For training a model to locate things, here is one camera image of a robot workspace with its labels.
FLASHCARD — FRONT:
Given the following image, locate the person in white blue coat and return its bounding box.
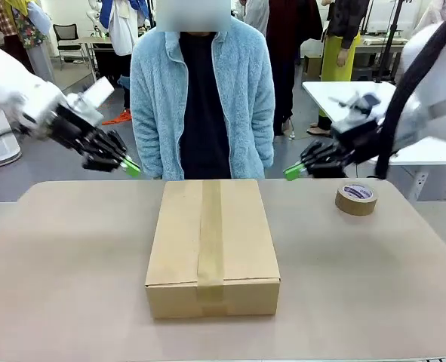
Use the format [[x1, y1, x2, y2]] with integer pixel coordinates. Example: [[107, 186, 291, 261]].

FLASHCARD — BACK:
[[99, 0, 151, 58]]

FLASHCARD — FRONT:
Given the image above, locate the person in dark red garment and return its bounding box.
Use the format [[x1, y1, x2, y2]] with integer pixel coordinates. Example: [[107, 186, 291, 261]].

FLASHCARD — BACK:
[[266, 0, 324, 137]]

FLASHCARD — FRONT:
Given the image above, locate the person in blue fleece jacket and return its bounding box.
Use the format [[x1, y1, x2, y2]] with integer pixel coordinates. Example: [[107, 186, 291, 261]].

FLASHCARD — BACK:
[[129, 0, 277, 182]]

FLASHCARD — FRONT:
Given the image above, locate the small cardboard box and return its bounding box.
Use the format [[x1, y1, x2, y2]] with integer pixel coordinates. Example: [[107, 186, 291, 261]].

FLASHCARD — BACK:
[[303, 54, 324, 78]]

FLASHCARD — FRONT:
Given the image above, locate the white round air purifier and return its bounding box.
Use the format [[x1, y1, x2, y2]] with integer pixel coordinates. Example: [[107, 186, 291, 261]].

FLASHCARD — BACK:
[[0, 112, 23, 167]]

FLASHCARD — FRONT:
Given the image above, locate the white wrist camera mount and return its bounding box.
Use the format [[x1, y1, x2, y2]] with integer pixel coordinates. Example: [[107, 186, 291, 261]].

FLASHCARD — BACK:
[[65, 76, 116, 126], [328, 89, 385, 133]]

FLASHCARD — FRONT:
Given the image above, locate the person in floral shirt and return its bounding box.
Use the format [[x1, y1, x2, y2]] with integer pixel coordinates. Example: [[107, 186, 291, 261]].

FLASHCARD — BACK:
[[0, 0, 54, 83]]

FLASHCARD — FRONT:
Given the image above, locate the brown cardboard box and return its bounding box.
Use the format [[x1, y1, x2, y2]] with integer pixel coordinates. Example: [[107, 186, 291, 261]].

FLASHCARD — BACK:
[[143, 178, 281, 321]]

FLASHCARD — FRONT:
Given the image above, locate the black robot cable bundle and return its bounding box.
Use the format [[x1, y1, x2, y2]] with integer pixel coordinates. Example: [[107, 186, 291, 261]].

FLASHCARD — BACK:
[[374, 8, 446, 181]]

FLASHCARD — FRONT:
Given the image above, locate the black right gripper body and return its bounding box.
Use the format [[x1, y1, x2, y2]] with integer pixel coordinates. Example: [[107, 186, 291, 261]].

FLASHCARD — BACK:
[[331, 124, 385, 164]]

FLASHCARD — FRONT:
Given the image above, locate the black tripod stand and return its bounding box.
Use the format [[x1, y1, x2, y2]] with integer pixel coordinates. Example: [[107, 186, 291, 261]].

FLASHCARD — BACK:
[[372, 0, 409, 84]]

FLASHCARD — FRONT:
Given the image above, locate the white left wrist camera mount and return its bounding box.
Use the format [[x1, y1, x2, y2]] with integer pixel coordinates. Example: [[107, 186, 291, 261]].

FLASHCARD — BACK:
[[65, 76, 116, 126]]

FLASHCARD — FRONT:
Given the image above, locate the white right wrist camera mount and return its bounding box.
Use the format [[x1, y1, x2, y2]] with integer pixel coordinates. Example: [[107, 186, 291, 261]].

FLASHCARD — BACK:
[[328, 89, 385, 133]]

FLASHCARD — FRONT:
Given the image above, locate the white side table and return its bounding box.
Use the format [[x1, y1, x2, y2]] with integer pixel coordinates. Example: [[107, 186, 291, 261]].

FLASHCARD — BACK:
[[301, 80, 446, 201]]

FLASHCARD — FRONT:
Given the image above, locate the black mesh chair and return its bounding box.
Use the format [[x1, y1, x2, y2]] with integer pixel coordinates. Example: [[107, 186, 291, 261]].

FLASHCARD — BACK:
[[52, 23, 80, 58]]

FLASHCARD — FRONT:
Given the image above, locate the person in white shirt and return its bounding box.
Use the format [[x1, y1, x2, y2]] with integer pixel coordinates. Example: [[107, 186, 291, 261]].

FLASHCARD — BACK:
[[242, 0, 271, 37]]

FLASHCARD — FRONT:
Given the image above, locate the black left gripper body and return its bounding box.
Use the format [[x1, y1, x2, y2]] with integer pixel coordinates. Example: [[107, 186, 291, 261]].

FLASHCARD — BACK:
[[37, 105, 103, 155]]

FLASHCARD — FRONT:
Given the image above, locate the orange cloth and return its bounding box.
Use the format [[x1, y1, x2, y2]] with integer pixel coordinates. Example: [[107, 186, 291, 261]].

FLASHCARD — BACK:
[[101, 108, 134, 127]]

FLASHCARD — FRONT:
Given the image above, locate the brown packing tape roll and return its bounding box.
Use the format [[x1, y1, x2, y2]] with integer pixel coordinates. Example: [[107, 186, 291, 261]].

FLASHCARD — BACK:
[[334, 181, 380, 217]]

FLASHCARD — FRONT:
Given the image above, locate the figure in yellow apron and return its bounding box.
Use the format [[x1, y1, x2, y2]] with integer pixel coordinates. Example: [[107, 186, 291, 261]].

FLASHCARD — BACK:
[[306, 0, 371, 137]]

